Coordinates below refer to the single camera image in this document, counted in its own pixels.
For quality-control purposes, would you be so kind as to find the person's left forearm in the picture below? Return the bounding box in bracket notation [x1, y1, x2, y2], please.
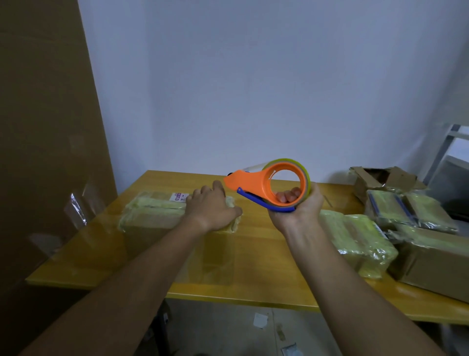
[18, 219, 210, 356]

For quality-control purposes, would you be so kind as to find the small box with 031 label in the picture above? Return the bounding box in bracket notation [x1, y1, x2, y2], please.
[344, 213, 399, 281]

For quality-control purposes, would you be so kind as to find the black metal table leg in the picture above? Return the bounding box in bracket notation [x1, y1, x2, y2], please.
[151, 300, 173, 356]

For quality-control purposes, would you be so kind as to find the large pink label cardboard box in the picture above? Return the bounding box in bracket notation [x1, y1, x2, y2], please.
[117, 190, 243, 287]

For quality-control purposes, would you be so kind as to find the white metal shelf rack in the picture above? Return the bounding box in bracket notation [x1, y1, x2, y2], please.
[417, 73, 469, 207]

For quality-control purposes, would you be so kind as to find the large brown cardboard sheet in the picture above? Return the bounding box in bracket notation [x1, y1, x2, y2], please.
[0, 0, 119, 356]

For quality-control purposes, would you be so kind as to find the person's right forearm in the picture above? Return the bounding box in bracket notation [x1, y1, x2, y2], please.
[283, 226, 446, 356]

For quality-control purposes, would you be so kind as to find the yellow wooden table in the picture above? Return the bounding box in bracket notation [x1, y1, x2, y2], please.
[25, 170, 469, 326]

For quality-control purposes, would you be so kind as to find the row of cardboard boxes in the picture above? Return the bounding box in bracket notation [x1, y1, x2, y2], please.
[348, 165, 429, 204]

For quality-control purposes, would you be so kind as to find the black bag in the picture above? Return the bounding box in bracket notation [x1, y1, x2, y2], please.
[441, 198, 469, 222]

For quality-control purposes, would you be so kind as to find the person's right hand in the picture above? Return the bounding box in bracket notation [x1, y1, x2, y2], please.
[268, 181, 325, 238]

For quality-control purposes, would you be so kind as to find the silver foil packet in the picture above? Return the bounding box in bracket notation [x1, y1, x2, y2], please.
[280, 342, 305, 356]

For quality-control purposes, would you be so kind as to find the taped box with blue stripe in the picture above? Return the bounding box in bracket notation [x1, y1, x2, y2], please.
[364, 189, 417, 232]

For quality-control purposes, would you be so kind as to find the taped box with label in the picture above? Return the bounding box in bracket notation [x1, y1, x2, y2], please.
[318, 209, 367, 272]

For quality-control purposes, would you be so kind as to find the person's left hand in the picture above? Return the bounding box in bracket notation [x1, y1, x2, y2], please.
[184, 180, 244, 234]

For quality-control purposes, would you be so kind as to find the orange dispenser with yellow tape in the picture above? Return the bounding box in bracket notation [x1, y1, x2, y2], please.
[223, 158, 313, 214]

